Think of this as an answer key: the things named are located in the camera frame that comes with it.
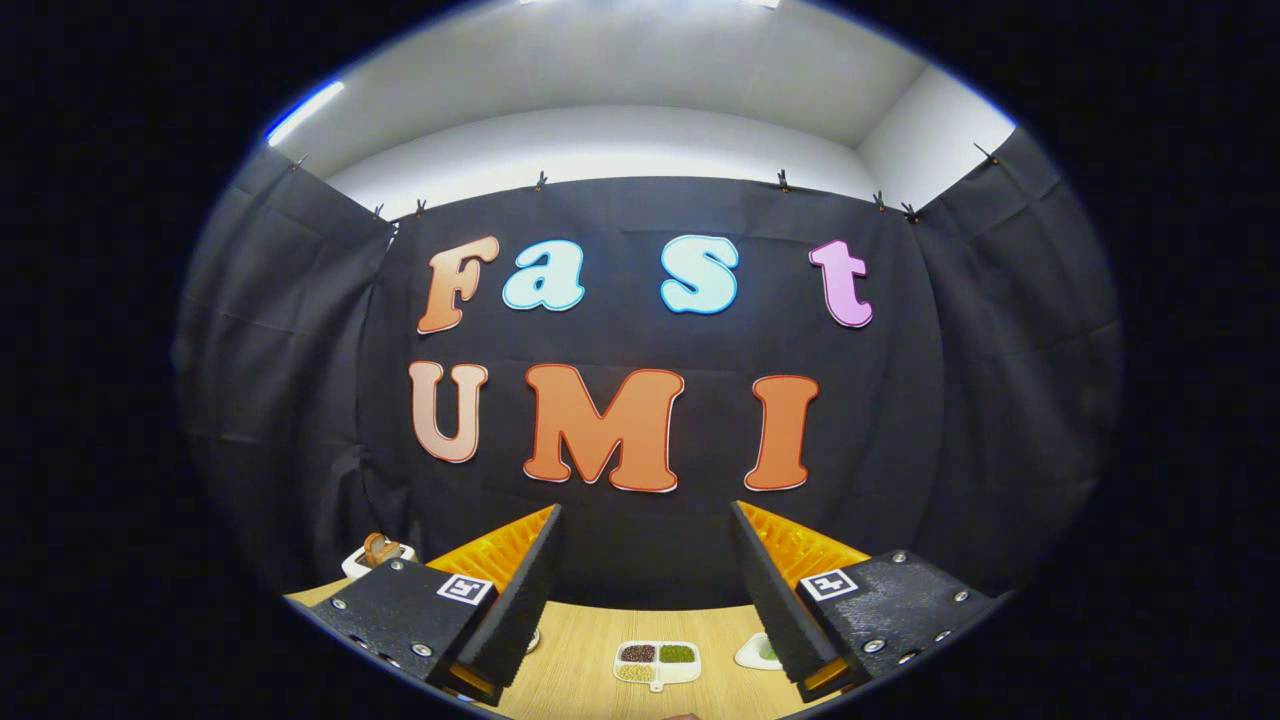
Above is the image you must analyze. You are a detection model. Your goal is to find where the small white dish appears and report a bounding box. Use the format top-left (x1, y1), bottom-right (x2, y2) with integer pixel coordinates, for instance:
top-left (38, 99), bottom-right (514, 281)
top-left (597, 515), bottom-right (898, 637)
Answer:
top-left (734, 632), bottom-right (786, 671)

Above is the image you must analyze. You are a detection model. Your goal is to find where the white toaster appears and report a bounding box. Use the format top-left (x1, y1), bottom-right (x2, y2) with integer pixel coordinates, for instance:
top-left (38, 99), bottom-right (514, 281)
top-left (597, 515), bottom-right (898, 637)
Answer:
top-left (341, 540), bottom-right (416, 581)

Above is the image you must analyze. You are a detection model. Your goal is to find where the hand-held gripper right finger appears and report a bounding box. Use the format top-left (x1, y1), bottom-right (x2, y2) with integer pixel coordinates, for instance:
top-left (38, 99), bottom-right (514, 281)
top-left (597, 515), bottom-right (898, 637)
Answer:
top-left (728, 500), bottom-right (1001, 704)

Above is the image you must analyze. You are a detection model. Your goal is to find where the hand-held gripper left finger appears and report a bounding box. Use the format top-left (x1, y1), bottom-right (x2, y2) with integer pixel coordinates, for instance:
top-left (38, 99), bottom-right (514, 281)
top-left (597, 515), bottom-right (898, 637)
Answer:
top-left (310, 503), bottom-right (566, 708)

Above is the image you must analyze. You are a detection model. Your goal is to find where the white divided tray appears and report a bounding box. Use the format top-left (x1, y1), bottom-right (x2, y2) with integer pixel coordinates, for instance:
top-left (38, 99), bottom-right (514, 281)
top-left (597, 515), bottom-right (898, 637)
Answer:
top-left (613, 640), bottom-right (703, 693)

